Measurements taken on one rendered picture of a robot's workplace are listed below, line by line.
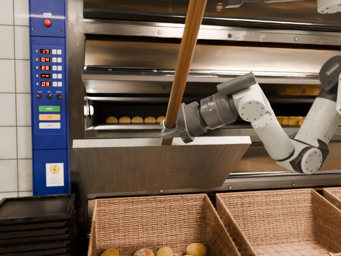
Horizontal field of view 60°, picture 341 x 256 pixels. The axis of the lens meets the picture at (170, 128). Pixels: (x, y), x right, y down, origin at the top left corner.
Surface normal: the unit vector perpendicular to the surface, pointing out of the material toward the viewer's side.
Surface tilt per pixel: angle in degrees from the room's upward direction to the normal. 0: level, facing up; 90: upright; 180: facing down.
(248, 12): 70
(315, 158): 101
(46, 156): 90
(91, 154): 144
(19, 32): 90
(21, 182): 90
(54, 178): 90
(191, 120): 61
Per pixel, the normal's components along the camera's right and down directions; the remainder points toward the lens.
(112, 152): 0.11, 0.83
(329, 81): -0.85, -0.44
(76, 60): 0.18, 0.05
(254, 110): -0.09, 0.58
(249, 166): 0.17, -0.30
